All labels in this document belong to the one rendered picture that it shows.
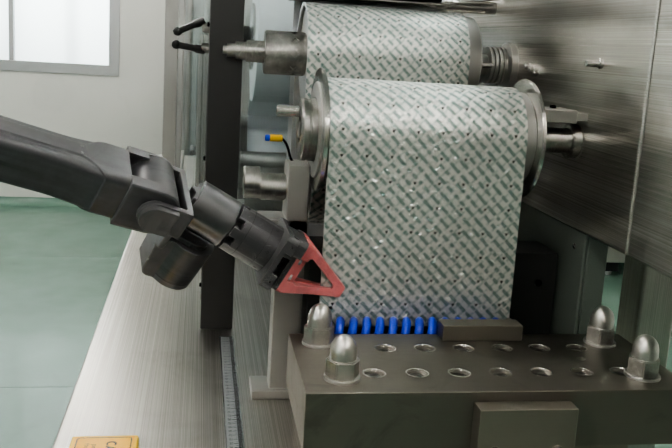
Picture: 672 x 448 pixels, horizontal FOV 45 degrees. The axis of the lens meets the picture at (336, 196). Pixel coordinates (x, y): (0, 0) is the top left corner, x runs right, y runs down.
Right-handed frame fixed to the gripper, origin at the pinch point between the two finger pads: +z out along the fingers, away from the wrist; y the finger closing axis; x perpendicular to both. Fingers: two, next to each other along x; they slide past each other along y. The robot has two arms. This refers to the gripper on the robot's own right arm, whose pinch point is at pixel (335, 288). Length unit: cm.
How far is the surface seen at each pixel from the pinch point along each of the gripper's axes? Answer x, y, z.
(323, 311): -1.5, 7.9, -2.2
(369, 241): 6.8, 0.2, 0.2
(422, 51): 31.4, -23.6, -1.3
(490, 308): 7.6, 0.2, 17.7
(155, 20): 7, -556, -64
